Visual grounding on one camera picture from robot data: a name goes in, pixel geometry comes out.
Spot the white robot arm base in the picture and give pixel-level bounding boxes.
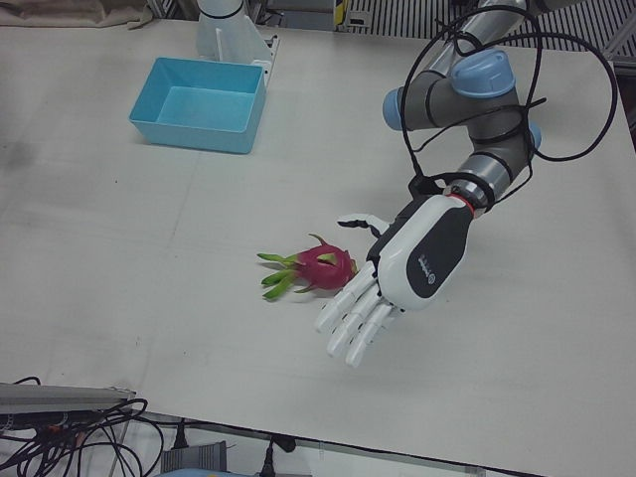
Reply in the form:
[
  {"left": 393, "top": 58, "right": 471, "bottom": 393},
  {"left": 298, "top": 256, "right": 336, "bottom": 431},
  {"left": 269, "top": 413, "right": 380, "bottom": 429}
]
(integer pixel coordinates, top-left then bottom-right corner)
[{"left": 195, "top": 0, "right": 272, "bottom": 66}]

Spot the tangled black cable bundle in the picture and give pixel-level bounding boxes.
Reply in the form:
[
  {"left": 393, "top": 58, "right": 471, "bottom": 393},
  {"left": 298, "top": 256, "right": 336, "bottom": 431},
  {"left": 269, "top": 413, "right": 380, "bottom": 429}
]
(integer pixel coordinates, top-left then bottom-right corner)
[{"left": 0, "top": 376, "right": 166, "bottom": 477}]

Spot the light blue plastic bin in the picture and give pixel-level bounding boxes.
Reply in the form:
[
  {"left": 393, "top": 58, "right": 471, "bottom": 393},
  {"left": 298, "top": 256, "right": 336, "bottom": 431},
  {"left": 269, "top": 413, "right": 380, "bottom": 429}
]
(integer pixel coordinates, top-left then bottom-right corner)
[{"left": 127, "top": 56, "right": 267, "bottom": 156}]

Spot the long black looped cable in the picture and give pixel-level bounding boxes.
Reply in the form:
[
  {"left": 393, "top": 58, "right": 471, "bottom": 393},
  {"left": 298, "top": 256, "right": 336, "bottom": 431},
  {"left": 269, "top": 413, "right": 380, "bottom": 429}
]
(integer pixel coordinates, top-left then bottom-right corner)
[{"left": 400, "top": 0, "right": 620, "bottom": 220}]

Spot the beige cloth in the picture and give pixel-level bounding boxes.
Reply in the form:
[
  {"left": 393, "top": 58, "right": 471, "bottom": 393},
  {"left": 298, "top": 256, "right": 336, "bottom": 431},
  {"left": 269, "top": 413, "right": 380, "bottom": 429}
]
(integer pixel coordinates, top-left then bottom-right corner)
[{"left": 0, "top": 0, "right": 156, "bottom": 32}]

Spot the aluminium frame profile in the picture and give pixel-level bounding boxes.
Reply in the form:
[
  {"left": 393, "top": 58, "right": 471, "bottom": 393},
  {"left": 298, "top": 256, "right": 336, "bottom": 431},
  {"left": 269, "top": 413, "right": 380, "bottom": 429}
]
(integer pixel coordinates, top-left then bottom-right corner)
[{"left": 602, "top": 19, "right": 636, "bottom": 76}]

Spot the black white striped mat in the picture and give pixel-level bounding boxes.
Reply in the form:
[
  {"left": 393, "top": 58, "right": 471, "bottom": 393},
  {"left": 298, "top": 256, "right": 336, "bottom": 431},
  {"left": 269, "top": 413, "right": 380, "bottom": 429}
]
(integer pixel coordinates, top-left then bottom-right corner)
[{"left": 347, "top": 0, "right": 636, "bottom": 57}]

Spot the long aluminium rail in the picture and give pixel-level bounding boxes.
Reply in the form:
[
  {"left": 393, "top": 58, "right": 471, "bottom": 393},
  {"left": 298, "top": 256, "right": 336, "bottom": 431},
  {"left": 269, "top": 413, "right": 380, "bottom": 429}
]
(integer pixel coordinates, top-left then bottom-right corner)
[{"left": 0, "top": 382, "right": 137, "bottom": 414}]

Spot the metal mounting bracket plate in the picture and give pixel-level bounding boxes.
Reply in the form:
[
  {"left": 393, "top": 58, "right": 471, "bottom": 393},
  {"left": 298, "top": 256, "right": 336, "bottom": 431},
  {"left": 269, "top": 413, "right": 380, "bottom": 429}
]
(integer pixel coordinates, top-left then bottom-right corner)
[{"left": 251, "top": 34, "right": 282, "bottom": 93}]

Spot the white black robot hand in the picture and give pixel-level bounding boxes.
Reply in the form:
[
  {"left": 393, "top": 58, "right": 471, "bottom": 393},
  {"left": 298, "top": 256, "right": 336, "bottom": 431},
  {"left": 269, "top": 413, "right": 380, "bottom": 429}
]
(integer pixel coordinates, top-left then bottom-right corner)
[{"left": 313, "top": 192, "right": 474, "bottom": 369}]

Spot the pink dragon fruit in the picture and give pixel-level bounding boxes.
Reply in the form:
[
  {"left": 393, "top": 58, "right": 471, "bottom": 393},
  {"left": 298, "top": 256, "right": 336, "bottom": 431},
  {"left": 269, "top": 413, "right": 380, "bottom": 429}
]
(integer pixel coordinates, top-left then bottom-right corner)
[{"left": 256, "top": 233, "right": 360, "bottom": 301}]

